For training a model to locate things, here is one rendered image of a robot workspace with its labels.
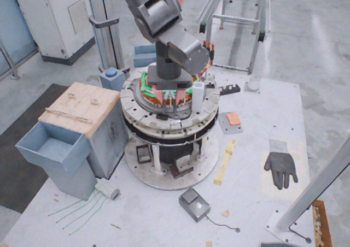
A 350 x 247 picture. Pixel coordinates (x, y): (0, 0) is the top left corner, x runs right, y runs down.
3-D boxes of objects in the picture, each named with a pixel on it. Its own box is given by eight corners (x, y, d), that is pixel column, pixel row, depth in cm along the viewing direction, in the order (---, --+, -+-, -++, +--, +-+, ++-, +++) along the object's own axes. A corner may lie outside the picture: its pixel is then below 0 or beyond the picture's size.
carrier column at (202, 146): (204, 158, 93) (209, 122, 78) (197, 156, 94) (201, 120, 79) (205, 152, 95) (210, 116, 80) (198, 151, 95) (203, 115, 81)
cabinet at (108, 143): (108, 182, 88) (89, 138, 69) (68, 167, 92) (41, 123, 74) (130, 143, 101) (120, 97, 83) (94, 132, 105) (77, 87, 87)
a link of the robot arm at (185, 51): (166, -11, 44) (131, 15, 43) (206, 6, 38) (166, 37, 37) (183, 35, 54) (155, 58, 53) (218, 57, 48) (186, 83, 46)
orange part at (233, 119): (240, 124, 106) (241, 123, 106) (230, 125, 106) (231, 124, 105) (235, 113, 111) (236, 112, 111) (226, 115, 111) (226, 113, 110)
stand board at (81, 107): (89, 139, 69) (87, 134, 68) (40, 123, 73) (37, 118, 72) (121, 96, 83) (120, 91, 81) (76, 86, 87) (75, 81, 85)
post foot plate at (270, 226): (263, 227, 76) (263, 227, 75) (275, 207, 80) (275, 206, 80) (287, 245, 71) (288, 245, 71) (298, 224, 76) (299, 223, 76)
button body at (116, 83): (132, 116, 112) (123, 72, 94) (121, 125, 108) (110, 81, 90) (121, 110, 115) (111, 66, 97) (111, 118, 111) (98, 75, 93)
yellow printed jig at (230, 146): (222, 186, 86) (223, 181, 84) (213, 183, 87) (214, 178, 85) (236, 142, 101) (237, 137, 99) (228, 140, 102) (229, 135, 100)
